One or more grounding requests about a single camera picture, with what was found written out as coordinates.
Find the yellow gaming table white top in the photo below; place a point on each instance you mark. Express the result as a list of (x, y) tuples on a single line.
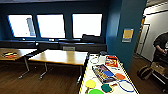
[(90, 71)]

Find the dark sofa cushion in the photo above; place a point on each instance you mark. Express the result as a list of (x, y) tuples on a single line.
[(92, 38)]

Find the clear glass bowl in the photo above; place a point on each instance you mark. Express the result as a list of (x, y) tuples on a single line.
[(90, 60)]

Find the grey chair back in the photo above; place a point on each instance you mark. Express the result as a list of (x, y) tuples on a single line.
[(69, 48)]

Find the small grey box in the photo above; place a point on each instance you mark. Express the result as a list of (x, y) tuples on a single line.
[(103, 52)]

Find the bright window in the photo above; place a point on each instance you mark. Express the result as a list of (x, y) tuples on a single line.
[(20, 25), (87, 25), (51, 26)]

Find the wooden work table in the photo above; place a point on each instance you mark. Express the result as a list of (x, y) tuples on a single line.
[(58, 56), (21, 53)]

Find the red game box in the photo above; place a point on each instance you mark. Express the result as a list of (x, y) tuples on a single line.
[(111, 61)]

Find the blue plastic bowl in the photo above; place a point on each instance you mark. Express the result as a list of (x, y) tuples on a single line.
[(108, 73)]

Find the yellow round paddle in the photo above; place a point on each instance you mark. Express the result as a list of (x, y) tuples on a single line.
[(90, 83)]

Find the bright green plastic bowl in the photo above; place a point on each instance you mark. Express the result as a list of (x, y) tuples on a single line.
[(96, 91)]

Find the dark green round paddle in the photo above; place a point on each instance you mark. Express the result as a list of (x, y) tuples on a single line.
[(106, 87)]

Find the white bowl blue rim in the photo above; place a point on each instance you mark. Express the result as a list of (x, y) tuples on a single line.
[(120, 86)]

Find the brown black backpack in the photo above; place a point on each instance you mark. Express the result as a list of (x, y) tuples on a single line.
[(145, 72)]

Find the red flat item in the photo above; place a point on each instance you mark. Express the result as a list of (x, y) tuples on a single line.
[(9, 54)]

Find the person in dark shirt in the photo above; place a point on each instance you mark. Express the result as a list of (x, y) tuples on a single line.
[(161, 43)]

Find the yellow wall sign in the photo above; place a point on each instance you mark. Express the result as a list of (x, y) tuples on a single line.
[(127, 35)]

